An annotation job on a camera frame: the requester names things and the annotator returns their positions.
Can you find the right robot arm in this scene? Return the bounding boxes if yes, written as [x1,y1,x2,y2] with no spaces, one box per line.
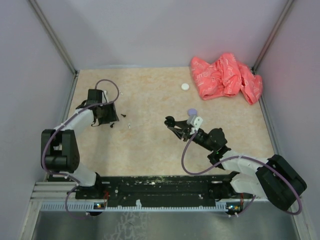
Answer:
[164,115,307,216]

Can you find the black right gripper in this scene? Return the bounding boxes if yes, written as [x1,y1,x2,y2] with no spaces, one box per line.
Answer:
[168,119,215,152]

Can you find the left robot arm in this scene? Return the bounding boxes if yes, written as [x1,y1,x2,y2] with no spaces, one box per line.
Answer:
[40,88,119,199]

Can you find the white round charging case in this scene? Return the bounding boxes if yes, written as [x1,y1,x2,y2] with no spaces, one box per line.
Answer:
[181,83,190,91]

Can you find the black round charging case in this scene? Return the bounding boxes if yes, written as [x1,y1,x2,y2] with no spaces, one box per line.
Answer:
[164,116,176,128]

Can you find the purple charging case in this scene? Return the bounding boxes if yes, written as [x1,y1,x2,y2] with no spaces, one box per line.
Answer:
[187,108,198,116]

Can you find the pink plastic bag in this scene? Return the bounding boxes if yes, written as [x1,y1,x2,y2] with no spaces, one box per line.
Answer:
[190,53,263,105]

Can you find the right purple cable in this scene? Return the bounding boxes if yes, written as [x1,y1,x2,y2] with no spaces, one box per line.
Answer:
[181,131,303,215]

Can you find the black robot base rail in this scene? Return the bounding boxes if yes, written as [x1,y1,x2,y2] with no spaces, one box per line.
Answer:
[75,173,251,208]

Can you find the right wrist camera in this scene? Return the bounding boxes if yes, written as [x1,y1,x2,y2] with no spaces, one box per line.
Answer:
[186,114,203,131]

